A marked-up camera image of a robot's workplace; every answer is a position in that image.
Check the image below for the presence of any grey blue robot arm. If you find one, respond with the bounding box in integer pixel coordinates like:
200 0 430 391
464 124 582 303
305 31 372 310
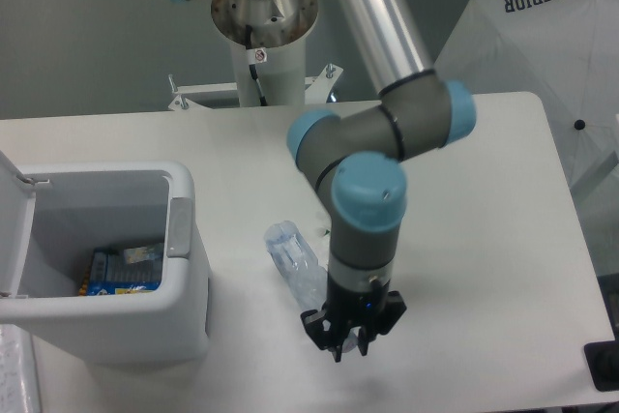
178 0 477 359

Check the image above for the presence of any crushed clear plastic bottle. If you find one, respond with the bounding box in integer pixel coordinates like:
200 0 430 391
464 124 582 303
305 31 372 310
263 219 363 354

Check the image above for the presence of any white Superior umbrella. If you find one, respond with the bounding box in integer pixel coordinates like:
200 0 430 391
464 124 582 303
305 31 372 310
432 0 619 240

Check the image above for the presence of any white plastic trash can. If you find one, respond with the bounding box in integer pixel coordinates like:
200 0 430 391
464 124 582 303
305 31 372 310
1 159 210 364

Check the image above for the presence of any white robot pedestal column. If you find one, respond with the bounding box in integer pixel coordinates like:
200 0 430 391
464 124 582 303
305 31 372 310
211 0 318 107

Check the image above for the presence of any crumpled white paper wrapper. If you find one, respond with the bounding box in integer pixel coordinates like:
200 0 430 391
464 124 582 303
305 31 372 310
314 212 332 238

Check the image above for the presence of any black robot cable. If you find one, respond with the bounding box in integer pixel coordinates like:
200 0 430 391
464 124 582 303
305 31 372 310
244 23 269 107

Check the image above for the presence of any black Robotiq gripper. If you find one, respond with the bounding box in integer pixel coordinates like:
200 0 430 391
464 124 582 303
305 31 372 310
300 270 406 363

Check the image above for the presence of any black device at edge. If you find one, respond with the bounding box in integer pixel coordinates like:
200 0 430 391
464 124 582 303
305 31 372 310
584 340 618 392

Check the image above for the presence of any blue snack package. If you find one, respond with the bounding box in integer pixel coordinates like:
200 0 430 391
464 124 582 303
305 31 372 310
77 243 164 297

